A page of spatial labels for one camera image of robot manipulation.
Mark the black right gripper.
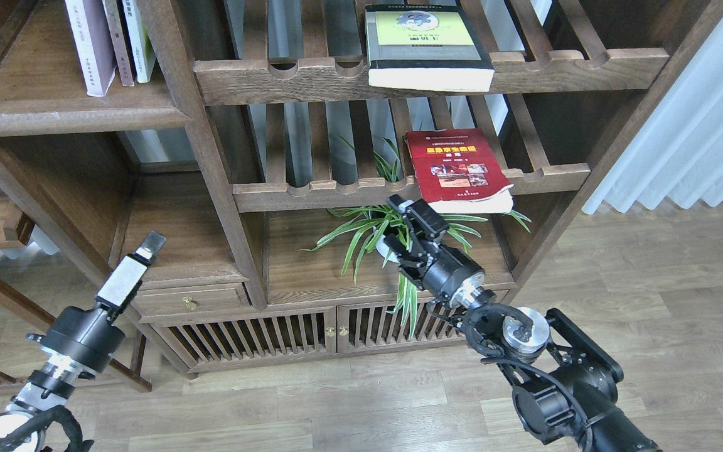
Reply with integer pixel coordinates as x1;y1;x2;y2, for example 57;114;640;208
383;195;488;308

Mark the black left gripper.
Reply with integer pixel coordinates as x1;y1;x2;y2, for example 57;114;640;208
26;230;166;373

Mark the red paperback book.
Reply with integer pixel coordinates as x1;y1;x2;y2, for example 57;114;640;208
405;128;513;215

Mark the pale lavender white book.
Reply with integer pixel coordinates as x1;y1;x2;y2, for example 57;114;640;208
65;1;117;97

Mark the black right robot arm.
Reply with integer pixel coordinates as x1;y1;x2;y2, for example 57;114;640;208
385;195;659;451

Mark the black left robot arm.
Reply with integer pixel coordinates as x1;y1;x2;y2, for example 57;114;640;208
0;231;166;451

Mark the white plant pot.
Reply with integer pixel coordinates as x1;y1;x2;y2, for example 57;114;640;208
375;230;411;264

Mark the green spider plant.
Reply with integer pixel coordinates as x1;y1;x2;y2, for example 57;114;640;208
302;151;531;338

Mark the dark wooden bookshelf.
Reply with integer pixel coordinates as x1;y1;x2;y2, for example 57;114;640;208
0;1;723;377

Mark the yellow green black book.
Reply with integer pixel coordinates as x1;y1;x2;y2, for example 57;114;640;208
365;4;495;92

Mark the white green upright book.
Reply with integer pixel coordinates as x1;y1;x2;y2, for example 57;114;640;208
122;0;157;83

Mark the white sheer curtain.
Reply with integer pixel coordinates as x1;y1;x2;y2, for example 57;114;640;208
582;19;723;214

